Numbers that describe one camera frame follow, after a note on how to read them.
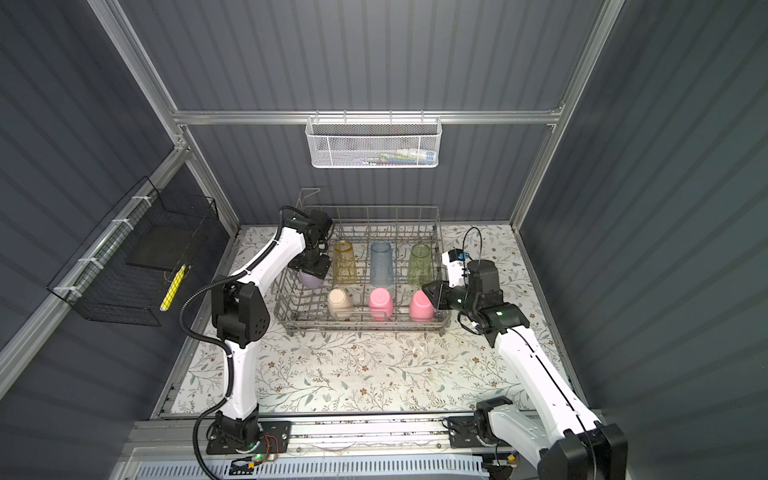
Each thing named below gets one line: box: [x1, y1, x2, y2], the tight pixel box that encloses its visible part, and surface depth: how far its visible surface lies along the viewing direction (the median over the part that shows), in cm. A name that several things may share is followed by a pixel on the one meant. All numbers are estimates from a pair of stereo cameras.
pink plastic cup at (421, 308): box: [409, 289, 435, 322], surface depth 85 cm
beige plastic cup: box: [328, 288, 354, 320], surface depth 86 cm
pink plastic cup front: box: [369, 287, 394, 322], surface depth 86 cm
